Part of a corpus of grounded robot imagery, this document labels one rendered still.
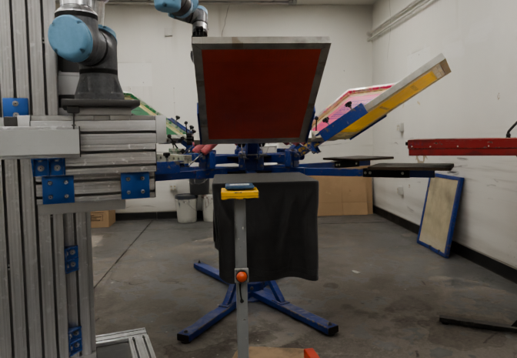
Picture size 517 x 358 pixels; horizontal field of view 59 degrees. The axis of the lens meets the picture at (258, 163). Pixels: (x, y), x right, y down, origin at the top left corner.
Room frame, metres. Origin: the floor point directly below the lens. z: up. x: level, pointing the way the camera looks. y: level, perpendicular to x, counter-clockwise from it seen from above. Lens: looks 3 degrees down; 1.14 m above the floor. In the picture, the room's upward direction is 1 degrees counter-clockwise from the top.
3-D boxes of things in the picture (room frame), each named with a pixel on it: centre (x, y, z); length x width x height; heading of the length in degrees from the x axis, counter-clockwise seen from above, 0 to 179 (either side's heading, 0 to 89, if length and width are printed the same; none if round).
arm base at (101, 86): (1.46, 0.50, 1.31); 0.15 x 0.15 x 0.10
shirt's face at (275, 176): (2.12, -0.01, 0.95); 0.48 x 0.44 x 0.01; 4
